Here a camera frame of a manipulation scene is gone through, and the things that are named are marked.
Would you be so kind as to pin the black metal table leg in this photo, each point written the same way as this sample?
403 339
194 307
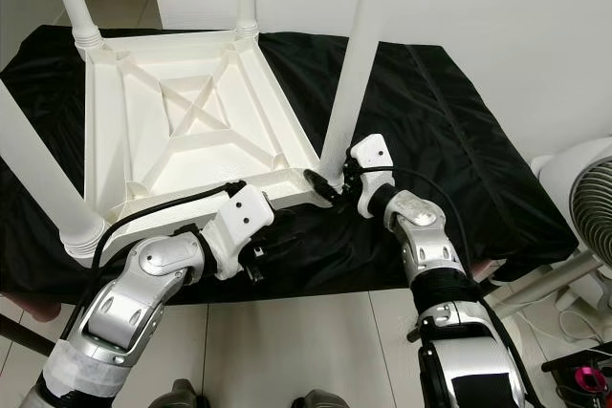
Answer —
27 333
505 295

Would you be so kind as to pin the grey robot leg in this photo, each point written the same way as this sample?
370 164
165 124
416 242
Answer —
323 400
182 395

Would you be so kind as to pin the black cloth table cover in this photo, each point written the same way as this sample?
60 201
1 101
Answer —
469 140

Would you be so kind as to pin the white plastic children table top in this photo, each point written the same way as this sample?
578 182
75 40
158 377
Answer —
210 112

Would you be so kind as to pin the white standing fan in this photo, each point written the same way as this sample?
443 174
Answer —
583 188

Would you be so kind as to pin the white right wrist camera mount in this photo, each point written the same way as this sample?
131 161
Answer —
373 160

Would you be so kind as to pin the magenta metal part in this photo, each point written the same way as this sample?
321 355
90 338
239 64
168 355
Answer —
591 375

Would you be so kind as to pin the grey robot right leg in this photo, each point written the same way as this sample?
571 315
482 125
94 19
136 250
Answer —
323 400

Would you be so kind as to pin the grey robot left leg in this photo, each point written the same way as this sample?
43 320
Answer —
182 395

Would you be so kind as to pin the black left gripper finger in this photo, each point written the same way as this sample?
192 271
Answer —
279 243

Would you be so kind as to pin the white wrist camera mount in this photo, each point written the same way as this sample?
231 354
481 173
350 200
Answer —
244 217
373 160

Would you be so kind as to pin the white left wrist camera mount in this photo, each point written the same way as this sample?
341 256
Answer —
244 217

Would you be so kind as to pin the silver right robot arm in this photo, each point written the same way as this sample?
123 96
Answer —
449 274

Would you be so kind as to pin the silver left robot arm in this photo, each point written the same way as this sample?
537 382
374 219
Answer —
134 312

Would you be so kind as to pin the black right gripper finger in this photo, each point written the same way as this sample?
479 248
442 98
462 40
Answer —
320 185

